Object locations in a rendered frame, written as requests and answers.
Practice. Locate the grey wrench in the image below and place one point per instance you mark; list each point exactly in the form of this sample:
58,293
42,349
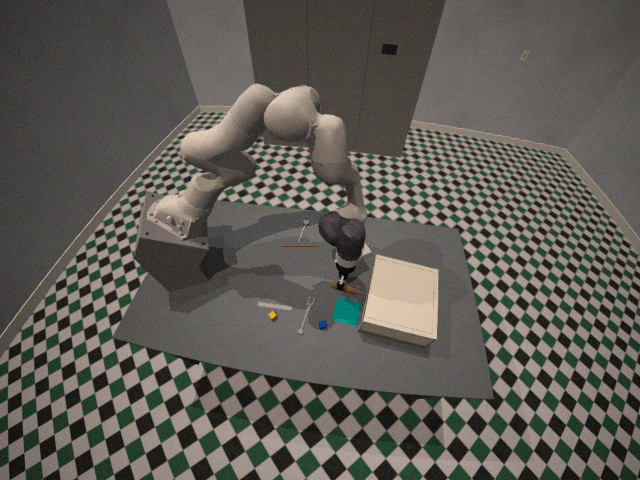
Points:
300,331

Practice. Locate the pale beige flat bar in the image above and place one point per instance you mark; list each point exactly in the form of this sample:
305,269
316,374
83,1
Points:
276,306

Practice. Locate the steel hook with wooden handle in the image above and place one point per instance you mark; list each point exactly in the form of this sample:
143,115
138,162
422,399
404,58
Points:
348,288

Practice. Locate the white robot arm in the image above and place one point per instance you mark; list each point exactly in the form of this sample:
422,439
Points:
293,116

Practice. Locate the teal square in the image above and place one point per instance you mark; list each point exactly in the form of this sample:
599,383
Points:
346,311

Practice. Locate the small beige cabinet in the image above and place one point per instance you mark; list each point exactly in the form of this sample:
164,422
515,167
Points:
402,304

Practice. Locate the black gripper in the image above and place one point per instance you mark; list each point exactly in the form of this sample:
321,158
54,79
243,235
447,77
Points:
342,273

